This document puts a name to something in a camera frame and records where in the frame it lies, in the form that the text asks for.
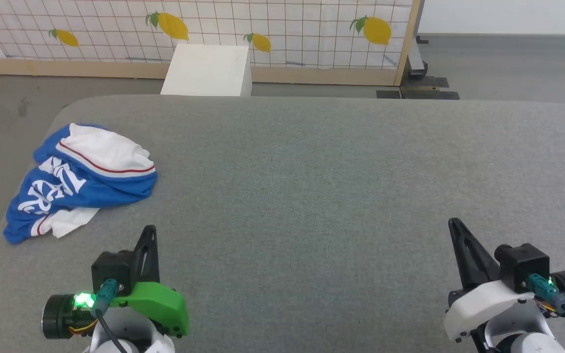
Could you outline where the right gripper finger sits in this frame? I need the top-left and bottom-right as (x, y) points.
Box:
(448, 218), (502, 291)

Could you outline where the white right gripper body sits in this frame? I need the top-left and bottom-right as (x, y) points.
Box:
(443, 271), (565, 342)

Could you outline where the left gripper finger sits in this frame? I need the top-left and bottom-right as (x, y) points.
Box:
(133, 225), (160, 286)

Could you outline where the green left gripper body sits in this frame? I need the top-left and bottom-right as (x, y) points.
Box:
(42, 282), (190, 339)

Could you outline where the blue and white shirt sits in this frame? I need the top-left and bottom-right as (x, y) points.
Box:
(3, 123), (158, 245)

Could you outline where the white box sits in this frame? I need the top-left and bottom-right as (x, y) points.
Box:
(160, 44), (253, 97)

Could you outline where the grey metal partition leg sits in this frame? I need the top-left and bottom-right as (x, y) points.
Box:
(408, 35), (430, 80)

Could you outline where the lemon print tile panel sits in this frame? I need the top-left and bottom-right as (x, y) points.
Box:
(0, 0), (413, 69)

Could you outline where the white partition board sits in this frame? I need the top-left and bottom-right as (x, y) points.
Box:
(417, 0), (565, 36)

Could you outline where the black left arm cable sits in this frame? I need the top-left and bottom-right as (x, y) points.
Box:
(91, 279), (128, 353)

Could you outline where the black flat base plate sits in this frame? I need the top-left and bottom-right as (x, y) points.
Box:
(376, 76), (460, 100)

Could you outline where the wooden panel frame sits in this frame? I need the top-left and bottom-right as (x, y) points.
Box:
(0, 0), (423, 87)

